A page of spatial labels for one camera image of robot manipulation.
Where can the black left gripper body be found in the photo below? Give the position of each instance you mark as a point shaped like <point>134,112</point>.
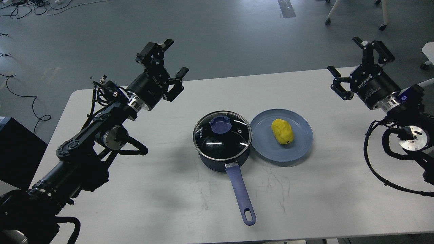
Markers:
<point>149,88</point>

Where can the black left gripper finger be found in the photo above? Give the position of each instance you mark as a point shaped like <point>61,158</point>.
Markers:
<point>174,86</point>
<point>153,53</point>

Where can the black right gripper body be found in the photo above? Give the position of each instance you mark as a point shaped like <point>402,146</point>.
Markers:
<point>372,85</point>

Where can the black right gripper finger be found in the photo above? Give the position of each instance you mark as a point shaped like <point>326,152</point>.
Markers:
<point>374,52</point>
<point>339,79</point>

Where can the glass lid with blue knob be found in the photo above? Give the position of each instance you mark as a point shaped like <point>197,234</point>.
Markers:
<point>222,135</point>

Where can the yellow potato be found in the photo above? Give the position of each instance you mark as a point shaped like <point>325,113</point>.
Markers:
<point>282,131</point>

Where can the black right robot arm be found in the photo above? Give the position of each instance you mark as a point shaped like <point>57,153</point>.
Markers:
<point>409,129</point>

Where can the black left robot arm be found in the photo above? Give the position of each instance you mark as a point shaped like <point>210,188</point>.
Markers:
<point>32,216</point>

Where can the white furniture at right edge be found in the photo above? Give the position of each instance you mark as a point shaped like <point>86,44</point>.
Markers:
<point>428,50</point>

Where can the blue plate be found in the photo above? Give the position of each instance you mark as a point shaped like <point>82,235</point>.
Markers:
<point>265,143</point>

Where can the black box at left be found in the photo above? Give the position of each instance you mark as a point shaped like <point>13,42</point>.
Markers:
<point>21,152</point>

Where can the blue saucepan with handle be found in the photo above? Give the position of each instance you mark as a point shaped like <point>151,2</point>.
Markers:
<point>232,168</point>

